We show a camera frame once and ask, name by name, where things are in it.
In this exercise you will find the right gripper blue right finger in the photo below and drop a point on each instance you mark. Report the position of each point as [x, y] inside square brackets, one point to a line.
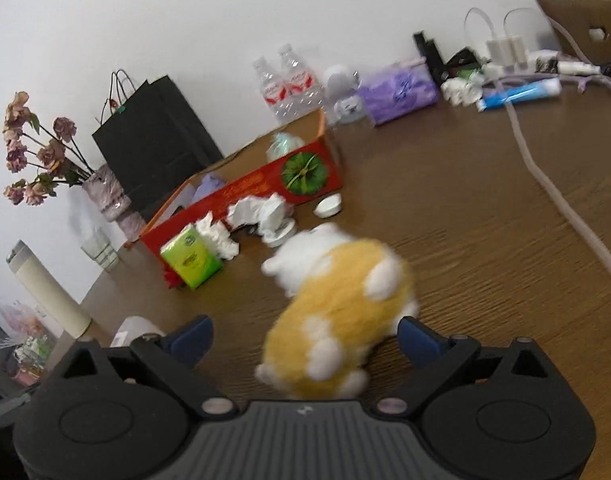
[420, 344]

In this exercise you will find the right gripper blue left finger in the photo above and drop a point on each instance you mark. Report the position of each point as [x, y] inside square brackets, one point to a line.
[191, 342]

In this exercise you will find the orange white plush toy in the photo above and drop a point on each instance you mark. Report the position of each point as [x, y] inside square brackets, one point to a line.
[346, 295]

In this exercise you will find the round white lidded tin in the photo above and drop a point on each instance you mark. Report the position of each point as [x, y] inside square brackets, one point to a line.
[279, 237]

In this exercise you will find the white tissue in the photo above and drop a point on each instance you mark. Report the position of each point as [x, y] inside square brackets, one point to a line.
[217, 238]
[268, 214]

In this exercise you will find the clear drinking glass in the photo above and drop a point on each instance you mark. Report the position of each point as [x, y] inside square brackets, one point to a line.
[99, 249]

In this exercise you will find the pink textured vase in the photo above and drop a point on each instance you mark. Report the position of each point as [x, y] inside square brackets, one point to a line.
[106, 193]

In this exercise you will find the purple pouch in box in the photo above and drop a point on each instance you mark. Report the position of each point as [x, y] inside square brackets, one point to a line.
[209, 184]

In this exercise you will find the small white oval case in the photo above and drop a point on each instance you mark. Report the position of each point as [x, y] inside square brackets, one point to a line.
[329, 206]

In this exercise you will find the cream thermos bottle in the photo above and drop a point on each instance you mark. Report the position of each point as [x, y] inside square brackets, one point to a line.
[44, 288]

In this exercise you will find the black paper bag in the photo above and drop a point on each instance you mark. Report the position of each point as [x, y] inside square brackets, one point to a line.
[154, 144]

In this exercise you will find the red cardboard box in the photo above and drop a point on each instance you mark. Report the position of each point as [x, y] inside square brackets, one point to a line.
[300, 176]

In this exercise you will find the iridescent wrapped ball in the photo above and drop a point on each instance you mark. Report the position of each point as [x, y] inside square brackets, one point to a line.
[282, 144]

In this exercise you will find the dried pink flowers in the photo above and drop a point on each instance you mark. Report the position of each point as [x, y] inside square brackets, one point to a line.
[41, 158]

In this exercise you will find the white battery pack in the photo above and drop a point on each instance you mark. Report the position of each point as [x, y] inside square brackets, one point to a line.
[461, 92]

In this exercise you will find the purple tissue pack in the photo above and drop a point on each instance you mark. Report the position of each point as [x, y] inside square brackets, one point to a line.
[398, 90]

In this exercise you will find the left water bottle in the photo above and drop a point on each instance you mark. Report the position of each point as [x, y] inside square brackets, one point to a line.
[274, 91]

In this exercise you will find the water bottle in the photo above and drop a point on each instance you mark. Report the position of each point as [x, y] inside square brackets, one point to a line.
[301, 81]
[274, 91]

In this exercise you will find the blue toothpaste tube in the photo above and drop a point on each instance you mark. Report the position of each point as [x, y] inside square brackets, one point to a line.
[537, 90]

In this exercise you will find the right water bottle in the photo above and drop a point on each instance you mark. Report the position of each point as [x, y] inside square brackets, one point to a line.
[301, 81]

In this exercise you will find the black lipstick tubes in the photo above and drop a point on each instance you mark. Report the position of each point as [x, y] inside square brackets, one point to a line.
[429, 51]

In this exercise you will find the white charger plugs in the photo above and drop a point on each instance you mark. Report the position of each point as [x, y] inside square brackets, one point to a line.
[507, 51]

